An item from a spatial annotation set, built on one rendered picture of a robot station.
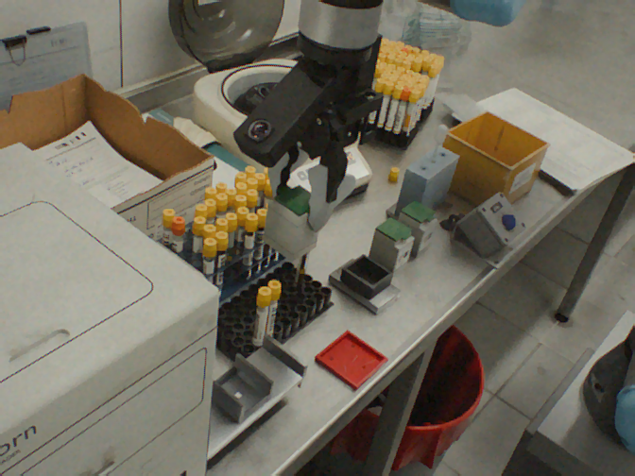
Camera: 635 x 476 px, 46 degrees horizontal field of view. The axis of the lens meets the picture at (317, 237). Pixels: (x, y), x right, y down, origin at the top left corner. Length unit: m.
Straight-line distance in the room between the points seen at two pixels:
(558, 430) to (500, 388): 1.30
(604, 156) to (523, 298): 1.08
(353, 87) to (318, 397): 0.38
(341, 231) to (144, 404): 0.61
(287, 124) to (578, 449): 0.50
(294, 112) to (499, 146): 0.74
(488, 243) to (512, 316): 1.31
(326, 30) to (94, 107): 0.59
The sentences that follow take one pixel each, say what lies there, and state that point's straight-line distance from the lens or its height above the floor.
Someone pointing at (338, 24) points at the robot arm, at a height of 1.32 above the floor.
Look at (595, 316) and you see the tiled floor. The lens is 2.61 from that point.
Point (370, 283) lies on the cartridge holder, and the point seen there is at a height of 0.89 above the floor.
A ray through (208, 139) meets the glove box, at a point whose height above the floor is 0.96.
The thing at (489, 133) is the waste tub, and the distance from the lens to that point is 1.39.
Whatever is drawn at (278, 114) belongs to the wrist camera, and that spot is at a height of 1.24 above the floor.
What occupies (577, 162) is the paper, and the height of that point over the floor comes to 0.89.
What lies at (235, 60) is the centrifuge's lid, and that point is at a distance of 1.34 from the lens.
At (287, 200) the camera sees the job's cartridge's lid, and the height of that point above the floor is 1.12.
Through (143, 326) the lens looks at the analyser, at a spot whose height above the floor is 1.17.
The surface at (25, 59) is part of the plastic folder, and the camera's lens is 1.18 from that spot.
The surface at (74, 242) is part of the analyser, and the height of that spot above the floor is 1.18.
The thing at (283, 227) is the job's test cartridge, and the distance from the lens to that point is 0.81.
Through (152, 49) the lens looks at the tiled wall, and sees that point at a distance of 1.37.
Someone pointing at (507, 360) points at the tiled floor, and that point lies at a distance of 2.32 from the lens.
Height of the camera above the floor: 1.59
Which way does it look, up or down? 39 degrees down
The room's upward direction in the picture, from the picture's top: 11 degrees clockwise
